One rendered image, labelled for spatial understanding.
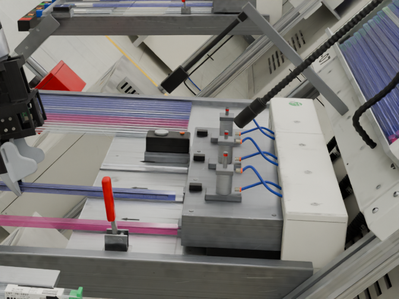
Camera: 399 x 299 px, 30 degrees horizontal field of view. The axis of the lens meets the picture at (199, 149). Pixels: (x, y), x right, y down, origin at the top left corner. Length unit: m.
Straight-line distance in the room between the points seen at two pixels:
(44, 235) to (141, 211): 0.63
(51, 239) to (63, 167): 0.84
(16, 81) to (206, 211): 0.34
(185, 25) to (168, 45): 3.38
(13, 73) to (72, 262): 0.30
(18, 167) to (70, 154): 1.38
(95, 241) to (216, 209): 0.18
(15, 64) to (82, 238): 0.27
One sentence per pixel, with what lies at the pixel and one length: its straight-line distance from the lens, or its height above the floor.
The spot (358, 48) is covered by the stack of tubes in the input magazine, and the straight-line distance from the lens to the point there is 1.33.
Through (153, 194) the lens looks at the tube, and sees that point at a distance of 1.16.
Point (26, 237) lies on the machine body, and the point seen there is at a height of 0.62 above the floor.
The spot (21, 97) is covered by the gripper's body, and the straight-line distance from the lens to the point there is 1.12.
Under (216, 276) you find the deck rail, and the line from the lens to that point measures 0.98.
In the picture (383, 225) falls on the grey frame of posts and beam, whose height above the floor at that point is 1.33.
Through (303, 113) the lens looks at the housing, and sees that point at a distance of 1.33.
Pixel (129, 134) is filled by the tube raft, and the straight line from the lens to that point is 1.41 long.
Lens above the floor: 1.48
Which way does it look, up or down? 17 degrees down
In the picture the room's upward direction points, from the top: 49 degrees clockwise
